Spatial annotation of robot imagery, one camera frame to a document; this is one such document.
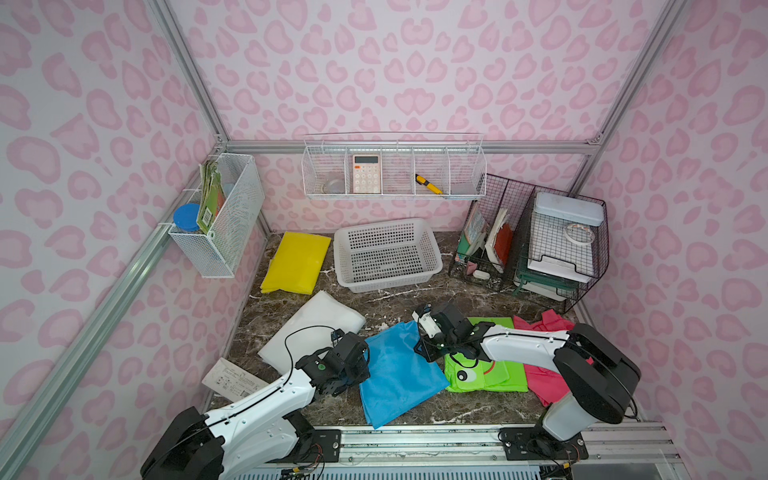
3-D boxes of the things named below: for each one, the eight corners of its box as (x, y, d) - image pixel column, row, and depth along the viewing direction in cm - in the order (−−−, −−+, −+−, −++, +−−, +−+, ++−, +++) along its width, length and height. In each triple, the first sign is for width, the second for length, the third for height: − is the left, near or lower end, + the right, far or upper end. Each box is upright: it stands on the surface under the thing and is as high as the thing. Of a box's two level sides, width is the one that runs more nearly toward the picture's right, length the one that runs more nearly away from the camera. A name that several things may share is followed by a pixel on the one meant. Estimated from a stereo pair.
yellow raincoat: (263, 293, 105) (261, 289, 103) (281, 237, 122) (280, 233, 120) (320, 293, 105) (318, 289, 103) (330, 237, 122) (329, 233, 120)
